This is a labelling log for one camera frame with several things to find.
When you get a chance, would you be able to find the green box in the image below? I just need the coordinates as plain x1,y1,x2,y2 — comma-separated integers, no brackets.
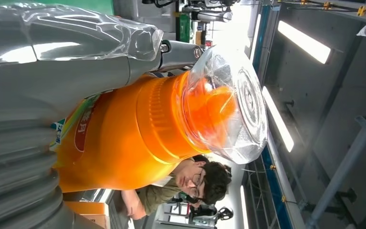
175,12,192,43

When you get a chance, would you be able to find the orange cardboard box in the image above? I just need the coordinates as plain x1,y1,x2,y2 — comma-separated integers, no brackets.
64,201,112,229

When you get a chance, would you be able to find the person with glasses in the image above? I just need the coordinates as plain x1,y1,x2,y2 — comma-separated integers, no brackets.
121,154,233,221

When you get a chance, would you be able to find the black and grey device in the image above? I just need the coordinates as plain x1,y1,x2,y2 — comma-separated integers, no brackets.
187,206,234,228

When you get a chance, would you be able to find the long ceiling light panel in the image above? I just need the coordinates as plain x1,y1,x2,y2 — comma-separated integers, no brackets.
261,85,295,153
240,185,250,229
277,20,332,65

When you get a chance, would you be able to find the grey metal pole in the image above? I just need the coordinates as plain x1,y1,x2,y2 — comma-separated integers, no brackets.
305,91,366,229

